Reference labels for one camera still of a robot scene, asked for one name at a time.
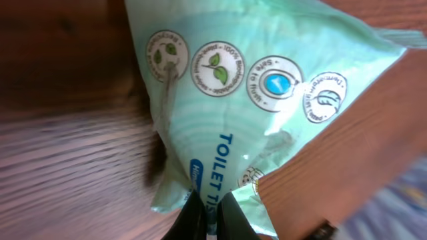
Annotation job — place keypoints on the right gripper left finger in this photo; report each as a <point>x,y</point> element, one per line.
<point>191,223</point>

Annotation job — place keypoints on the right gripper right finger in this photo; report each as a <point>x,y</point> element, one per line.
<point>232,223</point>

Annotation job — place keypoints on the light teal snack packet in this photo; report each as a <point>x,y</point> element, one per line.
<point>238,87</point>

